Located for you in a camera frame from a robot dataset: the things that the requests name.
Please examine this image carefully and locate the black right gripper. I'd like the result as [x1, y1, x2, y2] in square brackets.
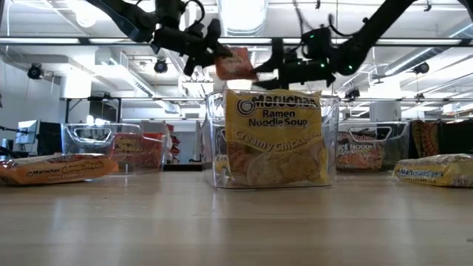
[253, 37, 337, 91]

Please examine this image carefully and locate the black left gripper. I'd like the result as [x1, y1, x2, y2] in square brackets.
[150, 18, 234, 77]

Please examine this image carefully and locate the red Maruchan noodle pack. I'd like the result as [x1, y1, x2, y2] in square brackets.
[214, 47, 259, 81]
[109, 132, 166, 174]
[0, 152, 120, 187]

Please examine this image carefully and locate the clear plastic bin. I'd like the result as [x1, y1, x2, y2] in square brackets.
[205, 88, 341, 190]
[335, 120, 412, 174]
[61, 122, 169, 174]

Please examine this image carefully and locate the black Maruchan fire noodle pack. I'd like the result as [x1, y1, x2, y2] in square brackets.
[336, 132, 386, 171]

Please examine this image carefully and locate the orange patterned dark panel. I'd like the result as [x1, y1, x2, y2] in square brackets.
[410, 119, 440, 159]

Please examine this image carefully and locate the black box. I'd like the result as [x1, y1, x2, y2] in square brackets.
[438, 118, 473, 156]

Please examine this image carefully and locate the white computer monitor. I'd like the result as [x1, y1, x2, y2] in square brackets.
[13, 118, 41, 146]

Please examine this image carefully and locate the silver ventilation duct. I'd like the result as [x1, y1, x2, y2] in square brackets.
[217, 0, 268, 37]

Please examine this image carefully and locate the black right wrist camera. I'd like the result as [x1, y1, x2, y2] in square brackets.
[301, 25, 334, 60]

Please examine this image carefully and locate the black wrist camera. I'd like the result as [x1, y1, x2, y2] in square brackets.
[154, 0, 193, 29]
[301, 25, 334, 60]

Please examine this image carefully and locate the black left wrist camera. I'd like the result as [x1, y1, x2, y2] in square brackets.
[154, 0, 193, 29]

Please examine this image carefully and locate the black metal scaffold rail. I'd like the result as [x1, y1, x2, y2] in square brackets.
[61, 95, 473, 125]

